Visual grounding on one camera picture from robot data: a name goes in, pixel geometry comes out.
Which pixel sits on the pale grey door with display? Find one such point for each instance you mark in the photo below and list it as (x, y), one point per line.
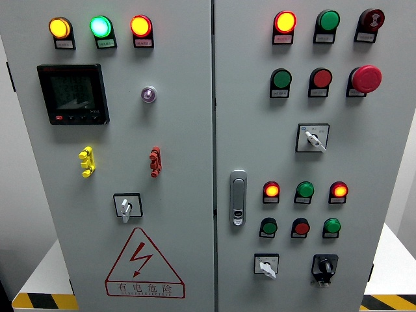
(182, 146)

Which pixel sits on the silver door lock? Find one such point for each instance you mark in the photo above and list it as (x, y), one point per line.
(238, 198)

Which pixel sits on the small red indicator lamp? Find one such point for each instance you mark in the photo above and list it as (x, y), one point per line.
(271, 190)
(339, 190)

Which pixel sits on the small black label plate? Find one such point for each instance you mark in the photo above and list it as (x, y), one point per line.
(301, 201)
(365, 37)
(355, 93)
(266, 235)
(330, 235)
(143, 43)
(106, 43)
(336, 201)
(270, 200)
(318, 93)
(323, 38)
(298, 236)
(279, 93)
(64, 44)
(282, 39)

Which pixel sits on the small white lamp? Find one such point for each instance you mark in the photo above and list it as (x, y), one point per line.
(149, 94)

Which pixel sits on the small green push button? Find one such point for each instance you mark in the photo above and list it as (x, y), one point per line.
(269, 227)

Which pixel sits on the small green indicator lamp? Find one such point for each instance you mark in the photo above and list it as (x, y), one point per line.
(305, 189)

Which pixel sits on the large green push button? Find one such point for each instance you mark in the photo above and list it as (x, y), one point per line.
(282, 78)

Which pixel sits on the small red push button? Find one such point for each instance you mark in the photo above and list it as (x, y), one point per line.
(301, 227)

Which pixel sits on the large red push button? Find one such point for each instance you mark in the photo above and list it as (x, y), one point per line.
(321, 78)

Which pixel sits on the small raised green button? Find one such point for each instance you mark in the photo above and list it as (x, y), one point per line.
(332, 226)

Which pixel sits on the large red indicator lamp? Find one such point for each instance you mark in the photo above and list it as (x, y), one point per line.
(140, 26)
(285, 22)

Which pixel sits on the red warning triangle sticker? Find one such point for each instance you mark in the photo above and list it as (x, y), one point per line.
(143, 288)

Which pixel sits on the black display meter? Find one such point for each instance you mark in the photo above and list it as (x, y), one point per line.
(73, 94)

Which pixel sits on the pale grey door with lock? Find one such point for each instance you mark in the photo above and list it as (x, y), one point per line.
(357, 156)

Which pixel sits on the bright green indicator lamp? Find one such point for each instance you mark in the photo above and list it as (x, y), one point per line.
(100, 26)

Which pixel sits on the large red stop button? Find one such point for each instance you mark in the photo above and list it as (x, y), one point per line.
(367, 79)

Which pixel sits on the large dark green indicator lamp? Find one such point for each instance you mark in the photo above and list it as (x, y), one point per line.
(329, 20)

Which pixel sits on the large yellow indicator lamp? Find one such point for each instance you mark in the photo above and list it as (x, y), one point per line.
(59, 28)

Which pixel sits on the black door hinge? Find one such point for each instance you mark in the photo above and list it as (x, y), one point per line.
(370, 273)
(10, 76)

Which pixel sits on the dark red buzzer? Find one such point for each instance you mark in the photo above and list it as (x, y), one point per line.
(373, 19)

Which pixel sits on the black yellow striped tape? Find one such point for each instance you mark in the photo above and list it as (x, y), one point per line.
(45, 302)
(390, 302)

